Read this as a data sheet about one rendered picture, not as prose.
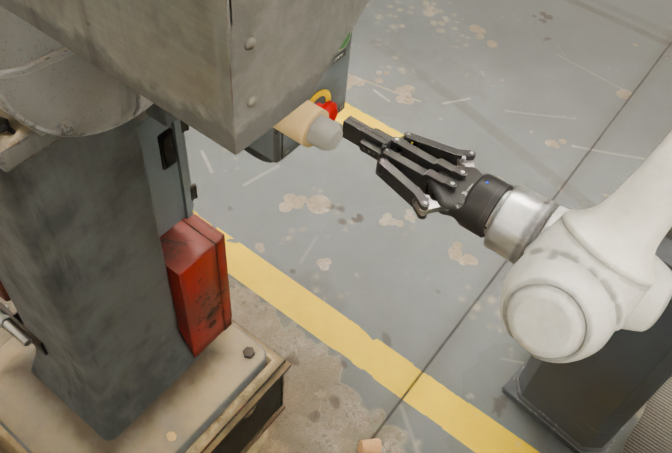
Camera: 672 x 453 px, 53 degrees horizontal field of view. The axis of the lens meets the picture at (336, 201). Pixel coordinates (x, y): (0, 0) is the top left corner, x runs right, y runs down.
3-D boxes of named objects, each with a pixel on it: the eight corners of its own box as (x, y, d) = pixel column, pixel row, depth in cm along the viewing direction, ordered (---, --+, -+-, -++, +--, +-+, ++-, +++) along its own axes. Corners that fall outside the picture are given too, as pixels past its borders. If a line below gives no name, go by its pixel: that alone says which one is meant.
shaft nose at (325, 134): (314, 145, 53) (302, 139, 51) (329, 118, 53) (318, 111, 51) (334, 157, 52) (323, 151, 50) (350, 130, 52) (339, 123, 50)
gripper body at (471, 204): (475, 252, 85) (413, 215, 88) (507, 212, 89) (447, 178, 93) (489, 213, 79) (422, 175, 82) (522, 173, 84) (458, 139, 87)
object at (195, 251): (114, 294, 150) (77, 182, 122) (156, 259, 156) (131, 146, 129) (195, 360, 141) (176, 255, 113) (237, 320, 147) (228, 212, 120)
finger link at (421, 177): (453, 202, 88) (448, 208, 87) (381, 162, 91) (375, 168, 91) (459, 181, 85) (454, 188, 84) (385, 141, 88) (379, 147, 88)
